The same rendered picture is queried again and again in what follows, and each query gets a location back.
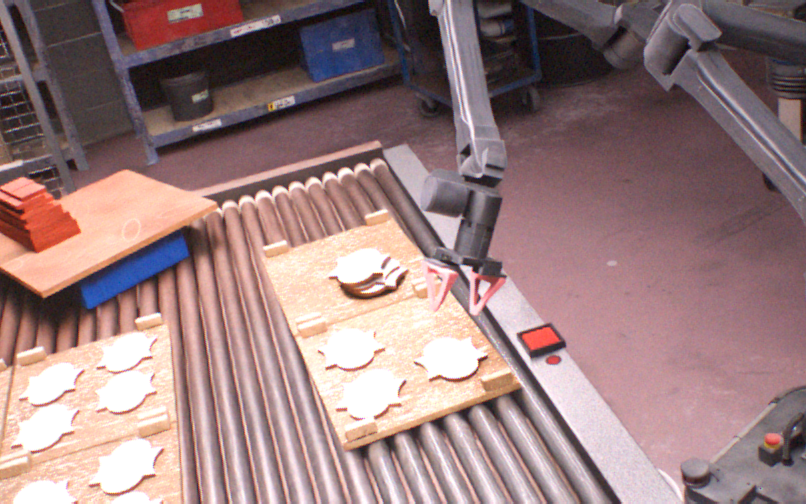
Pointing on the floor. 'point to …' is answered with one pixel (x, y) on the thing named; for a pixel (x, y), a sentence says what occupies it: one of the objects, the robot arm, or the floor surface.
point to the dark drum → (558, 50)
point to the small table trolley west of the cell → (524, 79)
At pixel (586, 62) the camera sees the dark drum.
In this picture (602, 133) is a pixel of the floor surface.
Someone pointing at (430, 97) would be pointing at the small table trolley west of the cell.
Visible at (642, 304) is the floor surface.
